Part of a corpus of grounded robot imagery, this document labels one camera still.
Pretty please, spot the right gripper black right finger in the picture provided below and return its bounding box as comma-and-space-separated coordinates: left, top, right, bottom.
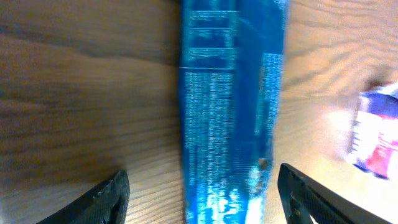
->
277, 163, 389, 224

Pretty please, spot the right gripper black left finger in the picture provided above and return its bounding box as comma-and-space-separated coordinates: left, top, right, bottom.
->
38, 170, 130, 224

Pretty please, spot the red purple liner packet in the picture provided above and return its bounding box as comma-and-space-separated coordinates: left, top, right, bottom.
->
346, 83, 397, 180

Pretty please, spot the blue oreo cookie pack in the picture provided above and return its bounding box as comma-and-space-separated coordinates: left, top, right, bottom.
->
178, 0, 289, 224

